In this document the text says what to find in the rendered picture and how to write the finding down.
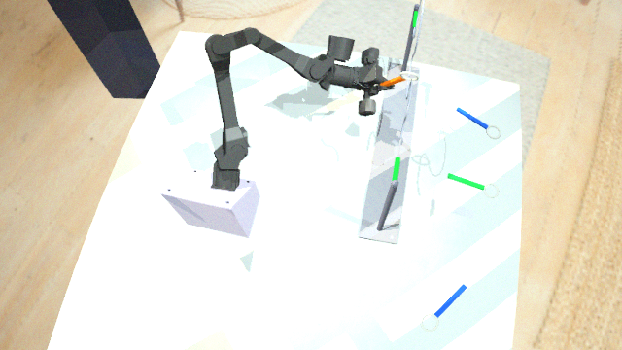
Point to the white loop with blue handle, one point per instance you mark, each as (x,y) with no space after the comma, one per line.
(442,308)
(485,126)

